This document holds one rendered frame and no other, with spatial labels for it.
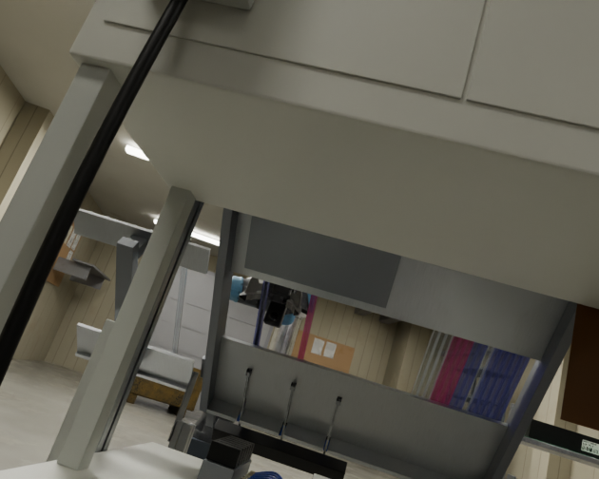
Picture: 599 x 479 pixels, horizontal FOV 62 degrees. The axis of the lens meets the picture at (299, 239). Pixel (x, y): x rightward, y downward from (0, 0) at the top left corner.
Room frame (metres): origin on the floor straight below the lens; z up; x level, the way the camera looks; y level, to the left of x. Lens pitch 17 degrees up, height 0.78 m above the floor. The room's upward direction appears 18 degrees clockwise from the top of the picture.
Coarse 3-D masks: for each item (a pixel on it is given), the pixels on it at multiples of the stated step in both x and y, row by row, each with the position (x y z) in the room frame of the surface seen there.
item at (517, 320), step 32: (256, 224) 0.96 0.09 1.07; (256, 256) 1.00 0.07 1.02; (288, 256) 0.98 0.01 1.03; (320, 256) 0.95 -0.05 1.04; (352, 256) 0.93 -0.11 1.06; (384, 256) 0.91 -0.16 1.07; (320, 288) 1.00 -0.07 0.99; (352, 288) 0.97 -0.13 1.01; (384, 288) 0.95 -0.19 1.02; (416, 288) 0.97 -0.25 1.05; (448, 288) 0.95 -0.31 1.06; (480, 288) 0.93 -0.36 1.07; (512, 288) 0.91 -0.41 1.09; (416, 320) 1.02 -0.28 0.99; (448, 320) 0.99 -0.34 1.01; (480, 320) 0.97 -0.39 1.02; (512, 320) 0.95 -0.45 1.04; (544, 320) 0.93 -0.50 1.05; (512, 352) 0.99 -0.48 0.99; (544, 352) 0.97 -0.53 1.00
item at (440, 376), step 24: (432, 336) 1.04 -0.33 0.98; (456, 336) 1.02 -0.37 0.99; (432, 360) 1.07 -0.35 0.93; (456, 360) 1.05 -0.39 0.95; (480, 360) 1.04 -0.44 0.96; (504, 360) 1.02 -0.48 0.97; (528, 360) 1.00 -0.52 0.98; (432, 384) 1.11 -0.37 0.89; (456, 384) 1.09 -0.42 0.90; (480, 384) 1.07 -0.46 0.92; (504, 384) 1.05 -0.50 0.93; (480, 408) 1.11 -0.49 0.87; (504, 408) 1.09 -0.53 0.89
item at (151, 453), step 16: (128, 448) 0.91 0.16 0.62; (144, 448) 0.95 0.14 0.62; (160, 448) 1.00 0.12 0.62; (48, 464) 0.67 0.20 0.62; (96, 464) 0.74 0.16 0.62; (112, 464) 0.77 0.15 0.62; (128, 464) 0.80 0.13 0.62; (144, 464) 0.83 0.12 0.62; (160, 464) 0.86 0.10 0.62; (176, 464) 0.90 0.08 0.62; (192, 464) 0.95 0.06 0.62
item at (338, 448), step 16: (224, 416) 1.30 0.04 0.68; (256, 416) 1.31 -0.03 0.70; (272, 432) 1.28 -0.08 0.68; (288, 432) 1.28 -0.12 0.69; (304, 432) 1.29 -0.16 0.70; (320, 448) 1.26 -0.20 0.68; (336, 448) 1.26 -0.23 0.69; (352, 448) 1.27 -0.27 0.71; (368, 464) 1.24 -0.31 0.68; (384, 464) 1.24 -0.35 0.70; (400, 464) 1.25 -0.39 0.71
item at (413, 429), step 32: (224, 352) 1.23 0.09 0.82; (256, 352) 1.20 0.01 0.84; (224, 384) 1.29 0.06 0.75; (256, 384) 1.26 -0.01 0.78; (288, 384) 1.23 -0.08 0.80; (320, 384) 1.20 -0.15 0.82; (352, 384) 1.17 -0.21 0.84; (288, 416) 1.29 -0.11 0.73; (320, 416) 1.26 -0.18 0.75; (352, 416) 1.23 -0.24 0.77; (384, 416) 1.19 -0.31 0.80; (416, 416) 1.16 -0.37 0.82; (448, 416) 1.14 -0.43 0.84; (480, 416) 1.12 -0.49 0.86; (384, 448) 1.25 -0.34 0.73; (416, 448) 1.22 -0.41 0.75; (448, 448) 1.19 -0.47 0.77; (480, 448) 1.16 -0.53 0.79
